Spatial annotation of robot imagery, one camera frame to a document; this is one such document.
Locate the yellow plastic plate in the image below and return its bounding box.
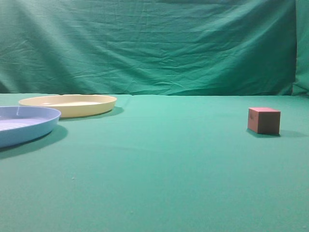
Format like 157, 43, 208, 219
19, 94, 117, 118

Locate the green table cloth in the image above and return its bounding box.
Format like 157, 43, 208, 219
0, 93, 309, 232

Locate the blue plastic plate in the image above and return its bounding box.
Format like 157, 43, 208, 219
0, 106, 61, 148

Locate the red cube block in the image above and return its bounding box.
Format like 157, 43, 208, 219
247, 107, 281, 135

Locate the green backdrop cloth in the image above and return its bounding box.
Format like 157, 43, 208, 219
0, 0, 309, 96

